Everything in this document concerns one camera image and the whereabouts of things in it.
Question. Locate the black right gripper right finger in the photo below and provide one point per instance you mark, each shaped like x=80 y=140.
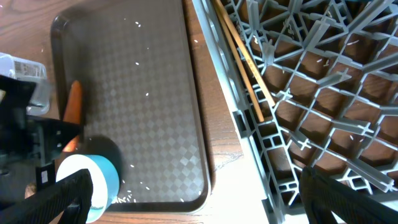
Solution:
x=322 y=197

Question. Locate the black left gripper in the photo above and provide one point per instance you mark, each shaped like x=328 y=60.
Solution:
x=20 y=157

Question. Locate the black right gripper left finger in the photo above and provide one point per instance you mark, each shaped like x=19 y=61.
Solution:
x=69 y=197

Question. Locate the orange carrot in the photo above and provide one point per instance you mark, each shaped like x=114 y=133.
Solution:
x=73 y=112

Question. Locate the light blue rice bowl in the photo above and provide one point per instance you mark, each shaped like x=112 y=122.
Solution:
x=104 y=177

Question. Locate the grey dishwasher rack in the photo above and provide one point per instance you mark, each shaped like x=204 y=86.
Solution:
x=331 y=68

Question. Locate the clear plastic bin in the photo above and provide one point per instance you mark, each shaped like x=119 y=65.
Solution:
x=29 y=71

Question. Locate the dark brown serving tray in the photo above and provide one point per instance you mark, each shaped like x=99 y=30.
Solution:
x=140 y=106

